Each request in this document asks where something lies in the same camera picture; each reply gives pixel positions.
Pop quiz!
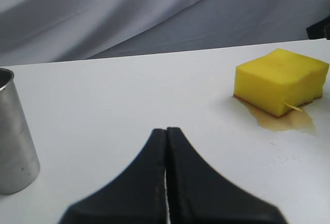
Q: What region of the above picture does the stainless steel cup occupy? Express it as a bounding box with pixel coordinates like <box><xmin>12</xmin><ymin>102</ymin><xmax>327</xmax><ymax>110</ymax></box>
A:
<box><xmin>1</xmin><ymin>68</ymin><xmax>40</xmax><ymax>195</ymax></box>

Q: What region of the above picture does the yellow sponge block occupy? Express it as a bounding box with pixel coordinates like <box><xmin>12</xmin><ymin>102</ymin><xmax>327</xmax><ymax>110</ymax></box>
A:
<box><xmin>234</xmin><ymin>49</ymin><xmax>329</xmax><ymax>117</ymax></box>

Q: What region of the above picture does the grey backdrop cloth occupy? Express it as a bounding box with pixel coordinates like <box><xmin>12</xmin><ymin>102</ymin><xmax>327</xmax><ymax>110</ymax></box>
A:
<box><xmin>1</xmin><ymin>0</ymin><xmax>329</xmax><ymax>66</ymax></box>

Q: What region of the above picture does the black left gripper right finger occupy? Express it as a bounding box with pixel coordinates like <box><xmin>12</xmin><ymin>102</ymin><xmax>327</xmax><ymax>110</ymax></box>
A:
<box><xmin>166</xmin><ymin>127</ymin><xmax>287</xmax><ymax>223</ymax></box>

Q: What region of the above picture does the brown liquid spill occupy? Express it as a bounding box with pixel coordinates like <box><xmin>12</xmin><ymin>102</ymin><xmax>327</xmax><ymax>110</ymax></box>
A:
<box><xmin>234</xmin><ymin>96</ymin><xmax>318</xmax><ymax>136</ymax></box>

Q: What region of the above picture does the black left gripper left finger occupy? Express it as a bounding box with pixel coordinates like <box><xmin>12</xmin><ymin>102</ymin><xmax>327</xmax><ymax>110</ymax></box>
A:
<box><xmin>59</xmin><ymin>129</ymin><xmax>167</xmax><ymax>223</ymax></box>

